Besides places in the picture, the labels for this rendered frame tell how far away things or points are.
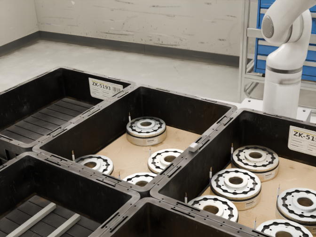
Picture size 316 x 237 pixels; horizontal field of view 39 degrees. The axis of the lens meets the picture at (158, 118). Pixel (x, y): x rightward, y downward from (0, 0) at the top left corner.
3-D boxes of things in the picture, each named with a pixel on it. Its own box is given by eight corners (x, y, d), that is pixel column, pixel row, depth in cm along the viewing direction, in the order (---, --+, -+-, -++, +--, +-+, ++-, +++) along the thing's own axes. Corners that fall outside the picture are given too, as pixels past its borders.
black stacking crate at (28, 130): (66, 100, 143) (60, 67, 137) (141, 121, 128) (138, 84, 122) (-44, 158, 114) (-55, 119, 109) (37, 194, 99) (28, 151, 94)
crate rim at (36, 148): (139, 90, 123) (139, 82, 122) (240, 114, 108) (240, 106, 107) (29, 159, 94) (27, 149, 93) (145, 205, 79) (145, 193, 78)
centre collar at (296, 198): (297, 193, 88) (298, 190, 87) (322, 202, 85) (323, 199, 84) (287, 205, 84) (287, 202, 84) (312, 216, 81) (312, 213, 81)
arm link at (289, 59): (296, -1, 114) (289, 63, 122) (263, 3, 111) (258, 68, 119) (319, 7, 106) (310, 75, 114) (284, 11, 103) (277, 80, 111)
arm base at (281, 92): (263, 115, 129) (268, 59, 121) (296, 119, 126) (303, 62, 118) (258, 130, 121) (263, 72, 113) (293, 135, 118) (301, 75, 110)
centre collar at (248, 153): (248, 149, 102) (248, 147, 102) (269, 154, 100) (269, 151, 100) (241, 160, 99) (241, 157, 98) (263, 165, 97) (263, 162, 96)
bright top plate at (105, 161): (91, 152, 105) (90, 149, 105) (122, 165, 99) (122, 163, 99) (58, 171, 98) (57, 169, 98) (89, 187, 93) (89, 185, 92)
